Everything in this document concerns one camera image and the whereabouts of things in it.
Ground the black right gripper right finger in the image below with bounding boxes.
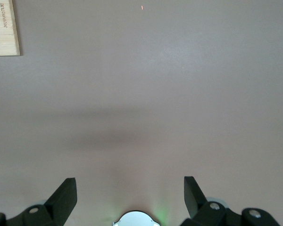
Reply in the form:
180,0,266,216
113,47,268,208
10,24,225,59
180,176,283,226

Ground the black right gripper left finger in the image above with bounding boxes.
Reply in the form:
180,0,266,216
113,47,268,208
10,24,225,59
0,178,78,226

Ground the bamboo cutting board, metal handle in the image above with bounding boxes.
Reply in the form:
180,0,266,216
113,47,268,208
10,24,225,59
0,0,21,57

